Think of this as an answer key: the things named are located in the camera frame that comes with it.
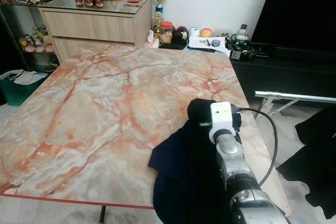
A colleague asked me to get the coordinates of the light wooden sideboard cabinet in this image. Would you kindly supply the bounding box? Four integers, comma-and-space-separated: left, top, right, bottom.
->
39, 0, 153, 67

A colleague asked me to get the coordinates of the small plush toy group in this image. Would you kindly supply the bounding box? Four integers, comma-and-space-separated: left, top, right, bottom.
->
17, 25, 56, 56

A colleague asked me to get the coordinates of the black flat screen television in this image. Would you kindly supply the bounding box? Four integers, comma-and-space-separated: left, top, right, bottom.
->
250, 0, 336, 51

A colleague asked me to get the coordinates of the white cloth bundle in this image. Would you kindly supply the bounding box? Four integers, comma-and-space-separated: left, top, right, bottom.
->
8, 69, 45, 86

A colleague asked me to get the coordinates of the pink tissue box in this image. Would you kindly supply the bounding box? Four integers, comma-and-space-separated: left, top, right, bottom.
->
146, 30, 161, 49

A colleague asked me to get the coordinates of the white paper stack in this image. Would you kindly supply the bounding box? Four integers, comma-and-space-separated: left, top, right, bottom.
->
186, 36, 232, 54

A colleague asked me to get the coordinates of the black yellow gadget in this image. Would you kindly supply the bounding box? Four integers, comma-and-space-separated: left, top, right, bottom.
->
231, 45, 257, 61

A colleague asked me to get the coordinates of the marble pattern folding table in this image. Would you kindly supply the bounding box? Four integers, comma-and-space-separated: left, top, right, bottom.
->
0, 45, 292, 224

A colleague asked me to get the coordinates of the red lid snack jar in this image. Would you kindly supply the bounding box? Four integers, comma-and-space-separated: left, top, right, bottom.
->
159, 21, 175, 44

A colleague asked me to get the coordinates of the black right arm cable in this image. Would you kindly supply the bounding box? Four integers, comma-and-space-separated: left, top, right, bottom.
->
235, 107, 279, 188

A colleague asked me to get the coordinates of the green plastic bin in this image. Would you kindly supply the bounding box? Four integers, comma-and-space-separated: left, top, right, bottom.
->
0, 68, 48, 106

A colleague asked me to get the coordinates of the black low tv console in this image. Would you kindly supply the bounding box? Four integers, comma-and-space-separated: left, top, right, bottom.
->
181, 43, 336, 104

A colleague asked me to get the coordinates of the black round plush toy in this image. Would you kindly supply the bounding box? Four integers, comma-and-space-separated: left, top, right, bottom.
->
172, 25, 188, 44

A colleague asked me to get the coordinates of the black logo t-shirt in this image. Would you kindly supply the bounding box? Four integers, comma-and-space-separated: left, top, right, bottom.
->
276, 105, 336, 220

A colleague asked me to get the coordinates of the glass display shelf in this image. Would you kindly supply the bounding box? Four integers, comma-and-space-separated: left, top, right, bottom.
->
0, 0, 61, 72

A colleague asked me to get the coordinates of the navy shirt red striped collar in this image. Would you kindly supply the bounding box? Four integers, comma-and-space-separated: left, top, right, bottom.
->
148, 98, 247, 224

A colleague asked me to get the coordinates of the silver metal clothes rack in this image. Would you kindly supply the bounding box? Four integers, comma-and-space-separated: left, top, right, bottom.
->
255, 90, 336, 120

